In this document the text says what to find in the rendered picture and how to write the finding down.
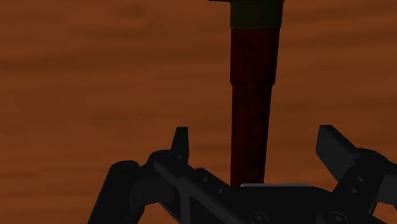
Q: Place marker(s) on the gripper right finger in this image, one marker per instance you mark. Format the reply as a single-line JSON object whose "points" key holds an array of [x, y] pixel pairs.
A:
{"points": [[350, 167]]}

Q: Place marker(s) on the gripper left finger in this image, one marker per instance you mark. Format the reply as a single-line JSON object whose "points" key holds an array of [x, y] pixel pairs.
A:
{"points": [[173, 173]]}

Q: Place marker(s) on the dark red marker pen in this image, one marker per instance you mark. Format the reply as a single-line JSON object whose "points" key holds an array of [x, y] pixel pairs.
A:
{"points": [[252, 102]]}

